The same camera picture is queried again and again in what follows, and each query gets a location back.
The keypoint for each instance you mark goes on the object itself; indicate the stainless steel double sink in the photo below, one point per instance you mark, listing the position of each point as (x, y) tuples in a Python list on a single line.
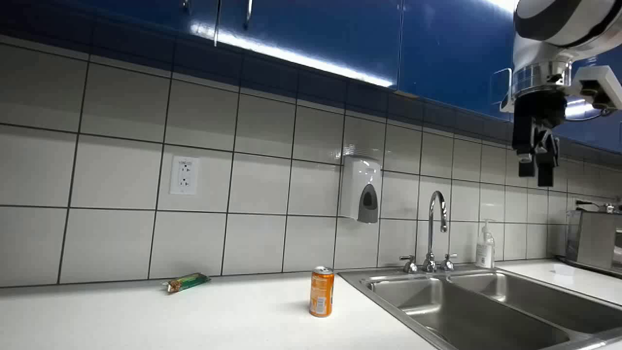
[(466, 311)]

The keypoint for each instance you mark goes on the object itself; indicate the white wall soap dispenser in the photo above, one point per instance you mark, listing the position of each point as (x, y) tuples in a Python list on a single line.
[(357, 186)]

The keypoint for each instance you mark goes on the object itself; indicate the orange soda can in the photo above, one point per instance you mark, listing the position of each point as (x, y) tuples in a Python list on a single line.
[(320, 291)]

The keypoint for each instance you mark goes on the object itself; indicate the white wall power outlet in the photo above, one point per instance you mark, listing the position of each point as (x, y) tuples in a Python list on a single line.
[(184, 175)]

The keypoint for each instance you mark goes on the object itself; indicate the blue wall cabinet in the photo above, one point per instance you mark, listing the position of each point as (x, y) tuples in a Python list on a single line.
[(322, 39)]

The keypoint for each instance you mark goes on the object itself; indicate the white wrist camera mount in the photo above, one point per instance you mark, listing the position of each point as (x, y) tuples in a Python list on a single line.
[(598, 83)]

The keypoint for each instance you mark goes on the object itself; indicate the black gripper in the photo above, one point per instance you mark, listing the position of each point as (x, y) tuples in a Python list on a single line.
[(536, 113)]

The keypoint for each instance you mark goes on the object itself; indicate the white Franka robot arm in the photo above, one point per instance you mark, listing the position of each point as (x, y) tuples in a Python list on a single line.
[(563, 21)]

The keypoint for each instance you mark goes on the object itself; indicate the green marker pen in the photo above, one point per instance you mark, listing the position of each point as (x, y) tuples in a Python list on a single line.
[(186, 282)]

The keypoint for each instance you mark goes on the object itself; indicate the clear soap pump bottle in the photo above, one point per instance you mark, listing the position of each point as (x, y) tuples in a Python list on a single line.
[(484, 251)]

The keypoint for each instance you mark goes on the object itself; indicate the chrome sink faucet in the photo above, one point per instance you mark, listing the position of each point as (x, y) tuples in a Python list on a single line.
[(429, 233)]

